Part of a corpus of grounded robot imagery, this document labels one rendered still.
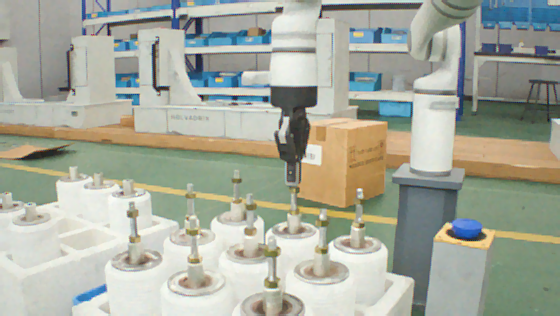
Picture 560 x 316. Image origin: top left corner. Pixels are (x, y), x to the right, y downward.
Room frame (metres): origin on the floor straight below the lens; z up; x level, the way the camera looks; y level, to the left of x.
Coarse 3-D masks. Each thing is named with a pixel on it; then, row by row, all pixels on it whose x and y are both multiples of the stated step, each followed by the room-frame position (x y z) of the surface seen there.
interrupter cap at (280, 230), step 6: (282, 222) 0.77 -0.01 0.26; (300, 222) 0.77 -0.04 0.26; (276, 228) 0.75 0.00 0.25; (282, 228) 0.75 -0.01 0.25; (300, 228) 0.75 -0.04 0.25; (306, 228) 0.75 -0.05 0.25; (312, 228) 0.75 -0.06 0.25; (276, 234) 0.72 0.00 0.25; (282, 234) 0.72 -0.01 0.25; (288, 234) 0.72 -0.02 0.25; (294, 234) 0.72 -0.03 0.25; (300, 234) 0.72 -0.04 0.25; (306, 234) 0.72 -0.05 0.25; (312, 234) 0.72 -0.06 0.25
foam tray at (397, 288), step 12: (396, 276) 0.71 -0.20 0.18; (384, 288) 0.70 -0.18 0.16; (396, 288) 0.66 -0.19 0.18; (408, 288) 0.67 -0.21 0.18; (96, 300) 0.61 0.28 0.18; (108, 300) 0.62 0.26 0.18; (384, 300) 0.62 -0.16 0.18; (396, 300) 0.62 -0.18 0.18; (408, 300) 0.67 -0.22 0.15; (72, 312) 0.58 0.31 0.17; (84, 312) 0.57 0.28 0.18; (96, 312) 0.58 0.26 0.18; (108, 312) 0.61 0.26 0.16; (360, 312) 0.60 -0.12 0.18; (372, 312) 0.59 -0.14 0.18; (384, 312) 0.59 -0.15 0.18; (396, 312) 0.62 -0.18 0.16; (408, 312) 0.68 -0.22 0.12
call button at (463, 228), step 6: (456, 222) 0.55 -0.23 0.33; (462, 222) 0.55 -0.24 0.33; (468, 222) 0.54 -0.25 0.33; (474, 222) 0.54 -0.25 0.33; (456, 228) 0.54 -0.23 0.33; (462, 228) 0.53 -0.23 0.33; (468, 228) 0.53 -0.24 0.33; (474, 228) 0.53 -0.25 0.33; (480, 228) 0.53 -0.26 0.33; (456, 234) 0.54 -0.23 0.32; (462, 234) 0.53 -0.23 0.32; (468, 234) 0.53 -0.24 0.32; (474, 234) 0.53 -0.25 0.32
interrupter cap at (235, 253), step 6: (234, 246) 0.66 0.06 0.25; (240, 246) 0.66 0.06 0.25; (258, 246) 0.66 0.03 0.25; (264, 246) 0.66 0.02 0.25; (228, 252) 0.64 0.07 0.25; (234, 252) 0.64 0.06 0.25; (240, 252) 0.65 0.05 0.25; (258, 252) 0.65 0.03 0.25; (228, 258) 0.62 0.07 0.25; (234, 258) 0.62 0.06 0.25; (240, 258) 0.62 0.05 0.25; (246, 258) 0.62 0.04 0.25; (252, 258) 0.62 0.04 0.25; (258, 258) 0.62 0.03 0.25; (264, 258) 0.62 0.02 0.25
